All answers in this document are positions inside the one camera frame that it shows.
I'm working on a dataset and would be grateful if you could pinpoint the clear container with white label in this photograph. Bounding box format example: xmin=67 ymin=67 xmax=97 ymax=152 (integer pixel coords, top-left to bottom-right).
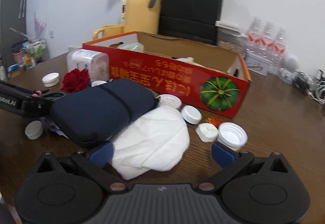
xmin=66 ymin=49 xmax=110 ymax=82

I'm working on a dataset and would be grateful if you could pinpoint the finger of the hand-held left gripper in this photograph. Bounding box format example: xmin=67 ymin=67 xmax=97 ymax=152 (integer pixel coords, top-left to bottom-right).
xmin=22 ymin=99 xmax=54 ymax=119

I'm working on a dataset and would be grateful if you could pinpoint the small white flat box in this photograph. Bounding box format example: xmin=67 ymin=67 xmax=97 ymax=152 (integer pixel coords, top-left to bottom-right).
xmin=215 ymin=20 xmax=243 ymax=32

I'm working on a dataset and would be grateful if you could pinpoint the large white threaded lid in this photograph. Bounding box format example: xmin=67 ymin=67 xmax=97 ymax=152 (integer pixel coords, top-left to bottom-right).
xmin=217 ymin=122 xmax=248 ymax=151

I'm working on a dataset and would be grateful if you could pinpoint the clear water bottle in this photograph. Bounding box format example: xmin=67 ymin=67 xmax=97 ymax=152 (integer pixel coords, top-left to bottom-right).
xmin=245 ymin=16 xmax=263 ymax=58
xmin=261 ymin=21 xmax=277 ymax=62
xmin=273 ymin=27 xmax=288 ymax=72

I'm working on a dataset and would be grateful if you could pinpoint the white rounded plastic cap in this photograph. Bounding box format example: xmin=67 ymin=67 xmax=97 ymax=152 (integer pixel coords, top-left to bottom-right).
xmin=195 ymin=123 xmax=219 ymax=142

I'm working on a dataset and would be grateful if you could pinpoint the small grey-white cap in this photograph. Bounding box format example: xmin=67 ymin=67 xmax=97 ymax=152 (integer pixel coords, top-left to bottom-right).
xmin=25 ymin=121 xmax=43 ymax=140

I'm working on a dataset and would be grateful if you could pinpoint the black coiled cable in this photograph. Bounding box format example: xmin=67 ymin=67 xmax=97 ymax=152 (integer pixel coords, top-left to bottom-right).
xmin=38 ymin=89 xmax=68 ymax=100

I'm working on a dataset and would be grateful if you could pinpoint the tangle of charging cables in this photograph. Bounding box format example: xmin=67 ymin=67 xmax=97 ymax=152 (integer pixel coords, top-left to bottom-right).
xmin=292 ymin=69 xmax=325 ymax=105

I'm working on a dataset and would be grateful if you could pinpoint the clear container of seeds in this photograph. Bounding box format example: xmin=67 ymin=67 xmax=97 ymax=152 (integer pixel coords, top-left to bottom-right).
xmin=217 ymin=26 xmax=245 ymax=53

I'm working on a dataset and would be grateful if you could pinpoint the white plastic item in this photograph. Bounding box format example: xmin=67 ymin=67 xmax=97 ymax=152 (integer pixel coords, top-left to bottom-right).
xmin=175 ymin=57 xmax=201 ymax=66

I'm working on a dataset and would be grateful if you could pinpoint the white milk carton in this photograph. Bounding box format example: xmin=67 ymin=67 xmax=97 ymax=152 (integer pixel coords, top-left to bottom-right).
xmin=120 ymin=0 xmax=129 ymax=25

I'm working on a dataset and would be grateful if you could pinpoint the white round perforated disc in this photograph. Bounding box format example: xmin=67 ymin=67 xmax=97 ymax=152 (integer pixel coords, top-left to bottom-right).
xmin=156 ymin=94 xmax=183 ymax=111

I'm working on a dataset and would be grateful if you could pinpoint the white ribbed bottle cap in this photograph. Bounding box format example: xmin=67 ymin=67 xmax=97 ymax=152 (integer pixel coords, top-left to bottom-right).
xmin=42 ymin=72 xmax=60 ymax=87

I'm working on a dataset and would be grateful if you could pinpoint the white cloth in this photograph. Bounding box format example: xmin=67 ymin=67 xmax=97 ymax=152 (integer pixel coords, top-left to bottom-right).
xmin=112 ymin=107 xmax=190 ymax=180

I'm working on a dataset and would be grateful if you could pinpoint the red rose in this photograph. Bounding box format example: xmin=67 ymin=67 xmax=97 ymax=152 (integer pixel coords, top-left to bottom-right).
xmin=61 ymin=69 xmax=91 ymax=93

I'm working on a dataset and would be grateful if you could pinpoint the grey cabinet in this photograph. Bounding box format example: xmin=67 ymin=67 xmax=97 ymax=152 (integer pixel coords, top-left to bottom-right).
xmin=0 ymin=0 xmax=28 ymax=80

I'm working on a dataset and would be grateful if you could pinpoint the wire storage rack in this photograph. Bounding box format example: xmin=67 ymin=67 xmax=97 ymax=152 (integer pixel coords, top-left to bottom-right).
xmin=22 ymin=38 xmax=50 ymax=67

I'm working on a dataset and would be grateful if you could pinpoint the pink cup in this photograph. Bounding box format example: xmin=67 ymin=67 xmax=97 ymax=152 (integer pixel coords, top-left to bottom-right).
xmin=11 ymin=49 xmax=24 ymax=65

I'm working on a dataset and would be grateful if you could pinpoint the clear crumpled plastic bag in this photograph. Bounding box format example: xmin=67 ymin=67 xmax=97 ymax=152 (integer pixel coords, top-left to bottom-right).
xmin=118 ymin=42 xmax=145 ymax=52

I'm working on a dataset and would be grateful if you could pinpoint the white robot speaker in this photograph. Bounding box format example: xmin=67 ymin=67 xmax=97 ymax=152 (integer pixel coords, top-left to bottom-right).
xmin=278 ymin=53 xmax=300 ymax=85

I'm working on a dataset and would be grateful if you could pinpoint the yellow thermos jug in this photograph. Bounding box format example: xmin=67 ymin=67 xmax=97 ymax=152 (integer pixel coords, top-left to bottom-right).
xmin=126 ymin=0 xmax=161 ymax=35

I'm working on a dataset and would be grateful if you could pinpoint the navy blue pouch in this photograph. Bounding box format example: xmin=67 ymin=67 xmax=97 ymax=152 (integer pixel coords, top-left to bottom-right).
xmin=50 ymin=79 xmax=159 ymax=148

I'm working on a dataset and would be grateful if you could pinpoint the purple plant wall sticker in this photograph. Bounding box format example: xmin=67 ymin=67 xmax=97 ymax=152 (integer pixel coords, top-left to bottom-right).
xmin=34 ymin=12 xmax=47 ymax=39

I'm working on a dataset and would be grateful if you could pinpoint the red cardboard box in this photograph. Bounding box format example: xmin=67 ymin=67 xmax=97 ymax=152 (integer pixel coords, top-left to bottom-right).
xmin=82 ymin=31 xmax=252 ymax=119

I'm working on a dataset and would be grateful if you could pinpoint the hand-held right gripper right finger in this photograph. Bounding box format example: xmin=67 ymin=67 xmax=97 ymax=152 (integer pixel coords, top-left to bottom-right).
xmin=198 ymin=141 xmax=288 ymax=192

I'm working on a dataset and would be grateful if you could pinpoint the yellow mug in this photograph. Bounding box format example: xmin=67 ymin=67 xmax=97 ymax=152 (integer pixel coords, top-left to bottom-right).
xmin=93 ymin=25 xmax=124 ymax=40

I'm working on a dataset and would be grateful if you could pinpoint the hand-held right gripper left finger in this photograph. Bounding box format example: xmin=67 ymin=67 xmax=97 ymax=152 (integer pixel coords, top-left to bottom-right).
xmin=36 ymin=141 xmax=129 ymax=193

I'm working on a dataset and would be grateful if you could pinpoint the purple woven pouch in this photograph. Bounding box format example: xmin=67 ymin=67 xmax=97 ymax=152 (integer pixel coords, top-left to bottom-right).
xmin=42 ymin=116 xmax=69 ymax=138

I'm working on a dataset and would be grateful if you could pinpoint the black paper bag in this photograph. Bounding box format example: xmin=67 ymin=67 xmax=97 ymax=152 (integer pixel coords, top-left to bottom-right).
xmin=159 ymin=0 xmax=225 ymax=45

